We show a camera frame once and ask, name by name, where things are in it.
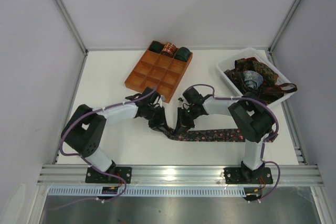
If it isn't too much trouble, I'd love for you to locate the navy floral tie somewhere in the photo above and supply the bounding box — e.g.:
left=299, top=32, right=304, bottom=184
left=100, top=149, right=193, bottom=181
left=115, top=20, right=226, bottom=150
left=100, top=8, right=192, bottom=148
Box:
left=164, top=126, right=278, bottom=143

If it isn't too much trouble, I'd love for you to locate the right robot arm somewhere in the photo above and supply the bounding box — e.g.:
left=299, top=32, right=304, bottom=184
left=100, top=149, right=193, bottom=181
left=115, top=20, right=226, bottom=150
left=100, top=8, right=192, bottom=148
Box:
left=174, top=85, right=279, bottom=184

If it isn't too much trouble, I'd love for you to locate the pile of dark ties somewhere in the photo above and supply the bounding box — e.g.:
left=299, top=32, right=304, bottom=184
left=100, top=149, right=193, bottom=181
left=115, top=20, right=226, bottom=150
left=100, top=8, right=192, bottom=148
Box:
left=224, top=57, right=297, bottom=105

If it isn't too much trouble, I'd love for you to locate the orange wooden divided tray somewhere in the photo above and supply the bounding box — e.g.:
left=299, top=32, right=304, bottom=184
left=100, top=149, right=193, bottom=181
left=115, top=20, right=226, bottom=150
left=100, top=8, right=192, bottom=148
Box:
left=124, top=45, right=193, bottom=103

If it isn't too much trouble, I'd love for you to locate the red patterned rolled tie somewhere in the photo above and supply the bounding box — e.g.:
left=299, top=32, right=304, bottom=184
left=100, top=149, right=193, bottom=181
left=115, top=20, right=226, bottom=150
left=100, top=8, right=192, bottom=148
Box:
left=160, top=42, right=178, bottom=58

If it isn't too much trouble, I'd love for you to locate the dark green rolled tie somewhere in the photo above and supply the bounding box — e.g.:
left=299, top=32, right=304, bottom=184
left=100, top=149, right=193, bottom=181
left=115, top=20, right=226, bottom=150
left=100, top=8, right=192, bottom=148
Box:
left=148, top=41, right=164, bottom=54

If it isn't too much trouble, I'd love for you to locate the grey blue paisley tie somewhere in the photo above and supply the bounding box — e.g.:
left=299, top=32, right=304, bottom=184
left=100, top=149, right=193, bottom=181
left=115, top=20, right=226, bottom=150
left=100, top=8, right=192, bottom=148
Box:
left=243, top=70, right=264, bottom=90

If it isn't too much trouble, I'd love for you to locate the white plastic basket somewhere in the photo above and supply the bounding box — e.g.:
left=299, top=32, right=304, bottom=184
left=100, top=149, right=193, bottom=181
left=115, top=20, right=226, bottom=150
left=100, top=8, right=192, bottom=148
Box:
left=216, top=48, right=298, bottom=107

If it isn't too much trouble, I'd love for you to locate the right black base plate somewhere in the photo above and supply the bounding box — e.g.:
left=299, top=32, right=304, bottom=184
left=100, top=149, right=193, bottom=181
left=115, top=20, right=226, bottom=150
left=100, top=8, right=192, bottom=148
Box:
left=224, top=167, right=274, bottom=185

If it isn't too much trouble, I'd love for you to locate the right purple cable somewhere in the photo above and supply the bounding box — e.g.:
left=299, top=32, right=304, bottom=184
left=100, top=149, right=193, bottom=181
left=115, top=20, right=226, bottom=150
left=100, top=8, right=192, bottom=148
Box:
left=187, top=83, right=281, bottom=204

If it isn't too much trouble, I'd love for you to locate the purple cable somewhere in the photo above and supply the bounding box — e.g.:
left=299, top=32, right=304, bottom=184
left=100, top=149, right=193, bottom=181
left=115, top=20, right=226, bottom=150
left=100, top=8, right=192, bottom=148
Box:
left=48, top=85, right=158, bottom=210
left=187, top=83, right=281, bottom=204

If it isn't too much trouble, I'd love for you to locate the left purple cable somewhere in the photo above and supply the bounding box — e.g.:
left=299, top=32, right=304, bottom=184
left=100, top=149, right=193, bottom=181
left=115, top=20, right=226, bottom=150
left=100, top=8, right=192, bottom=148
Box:
left=48, top=85, right=158, bottom=210

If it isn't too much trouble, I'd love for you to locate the aluminium rail frame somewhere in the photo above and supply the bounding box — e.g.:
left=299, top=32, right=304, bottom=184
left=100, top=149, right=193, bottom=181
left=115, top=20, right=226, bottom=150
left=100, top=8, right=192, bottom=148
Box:
left=36, top=163, right=326, bottom=198

